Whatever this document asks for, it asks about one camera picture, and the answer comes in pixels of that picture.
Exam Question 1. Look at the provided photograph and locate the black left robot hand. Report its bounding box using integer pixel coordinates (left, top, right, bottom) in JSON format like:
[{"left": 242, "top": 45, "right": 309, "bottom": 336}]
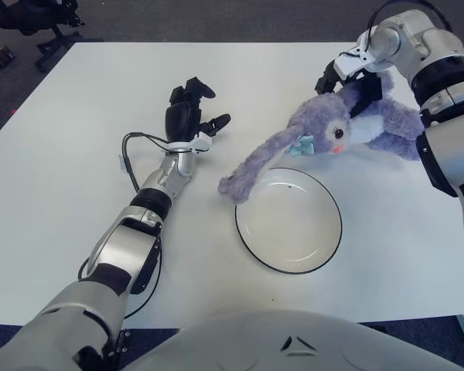
[{"left": 164, "top": 77, "right": 232, "bottom": 155}]

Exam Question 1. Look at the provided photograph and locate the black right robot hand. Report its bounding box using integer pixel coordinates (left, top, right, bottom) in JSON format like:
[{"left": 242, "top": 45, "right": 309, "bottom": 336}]
[{"left": 315, "top": 31, "right": 384, "bottom": 119}]

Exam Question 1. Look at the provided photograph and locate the purple plush bunny doll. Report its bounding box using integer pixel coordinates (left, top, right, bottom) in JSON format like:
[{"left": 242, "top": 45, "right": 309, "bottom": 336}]
[{"left": 217, "top": 71, "right": 426, "bottom": 205}]

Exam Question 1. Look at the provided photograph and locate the white plate black rim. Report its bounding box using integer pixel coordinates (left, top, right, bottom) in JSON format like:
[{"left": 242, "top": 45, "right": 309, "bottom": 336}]
[{"left": 234, "top": 167, "right": 343, "bottom": 275}]

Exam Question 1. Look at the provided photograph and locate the silver robot torso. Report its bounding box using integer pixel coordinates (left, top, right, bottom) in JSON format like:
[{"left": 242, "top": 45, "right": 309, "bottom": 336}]
[{"left": 123, "top": 308, "right": 464, "bottom": 371}]

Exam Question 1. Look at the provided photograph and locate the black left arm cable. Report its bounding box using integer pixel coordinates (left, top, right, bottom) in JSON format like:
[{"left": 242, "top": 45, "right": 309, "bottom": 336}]
[{"left": 77, "top": 131, "right": 171, "bottom": 320}]

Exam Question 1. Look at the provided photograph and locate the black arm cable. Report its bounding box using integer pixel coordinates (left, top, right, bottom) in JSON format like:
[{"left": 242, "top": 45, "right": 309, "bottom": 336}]
[
  {"left": 367, "top": 0, "right": 454, "bottom": 42},
  {"left": 77, "top": 131, "right": 171, "bottom": 320}
]

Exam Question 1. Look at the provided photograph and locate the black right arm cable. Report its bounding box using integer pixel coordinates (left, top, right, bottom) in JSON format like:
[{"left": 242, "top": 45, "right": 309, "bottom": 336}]
[{"left": 367, "top": 0, "right": 454, "bottom": 42}]

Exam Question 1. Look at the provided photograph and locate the black table bracket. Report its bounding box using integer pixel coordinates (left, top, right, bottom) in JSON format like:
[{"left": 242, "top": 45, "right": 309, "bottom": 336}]
[{"left": 115, "top": 328, "right": 132, "bottom": 359}]

